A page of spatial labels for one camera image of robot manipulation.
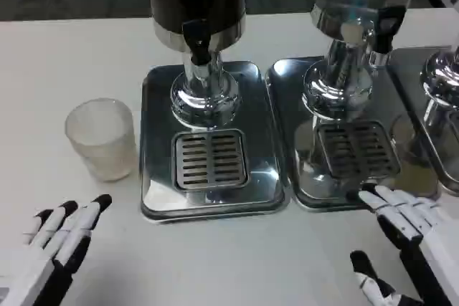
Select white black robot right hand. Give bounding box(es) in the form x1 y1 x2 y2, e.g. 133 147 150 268
349 183 459 306

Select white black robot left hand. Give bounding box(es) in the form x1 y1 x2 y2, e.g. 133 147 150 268
0 193 113 306

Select clear ribbed glass cup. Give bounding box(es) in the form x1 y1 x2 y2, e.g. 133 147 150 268
65 97 138 183

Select steel drip tray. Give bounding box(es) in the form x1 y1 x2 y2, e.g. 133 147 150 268
265 56 443 211
387 47 459 196
138 60 287 224

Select black tap tall lever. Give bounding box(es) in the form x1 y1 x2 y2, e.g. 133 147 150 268
372 5 407 67

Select black tap short lever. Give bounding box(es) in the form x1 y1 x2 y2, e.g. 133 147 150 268
182 21 211 64

